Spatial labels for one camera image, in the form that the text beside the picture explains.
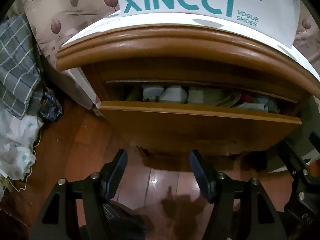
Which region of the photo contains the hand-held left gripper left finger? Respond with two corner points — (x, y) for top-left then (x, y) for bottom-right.
(30, 149), (129, 240)

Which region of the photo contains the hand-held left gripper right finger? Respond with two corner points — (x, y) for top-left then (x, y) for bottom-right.
(189, 149), (285, 240)

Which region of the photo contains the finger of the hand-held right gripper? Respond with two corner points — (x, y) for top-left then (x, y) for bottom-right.
(309, 131), (320, 155)
(279, 140), (320, 207)

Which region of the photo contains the white ribbed underwear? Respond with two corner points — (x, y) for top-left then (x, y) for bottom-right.
(217, 92), (242, 107)

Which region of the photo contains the light blue folded underwear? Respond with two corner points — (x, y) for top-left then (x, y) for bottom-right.
(235, 97), (278, 113)

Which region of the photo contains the pale green folded underwear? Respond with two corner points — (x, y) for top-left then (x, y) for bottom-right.
(187, 87), (222, 105)

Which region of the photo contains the pale blue underwear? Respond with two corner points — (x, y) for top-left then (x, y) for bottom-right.
(142, 84), (165, 102)

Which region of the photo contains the blue packet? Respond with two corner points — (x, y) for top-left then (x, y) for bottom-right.
(39, 87), (63, 120)

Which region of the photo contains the white cloth green pattern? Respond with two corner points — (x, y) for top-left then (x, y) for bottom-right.
(0, 100), (44, 198)

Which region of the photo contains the white shoe box teal print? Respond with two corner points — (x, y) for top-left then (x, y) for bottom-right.
(115, 0), (302, 50)

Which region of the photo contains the wooden nightstand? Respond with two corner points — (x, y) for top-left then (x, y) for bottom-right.
(56, 24), (320, 173)

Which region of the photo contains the grey plaid cloth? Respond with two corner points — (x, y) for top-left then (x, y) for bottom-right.
(0, 12), (44, 119)

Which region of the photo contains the white cloth with coloured shapes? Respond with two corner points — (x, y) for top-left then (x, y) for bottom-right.
(61, 11), (320, 80)

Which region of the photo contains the leaf print bed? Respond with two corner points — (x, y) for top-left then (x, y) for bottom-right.
(24, 0), (320, 117)

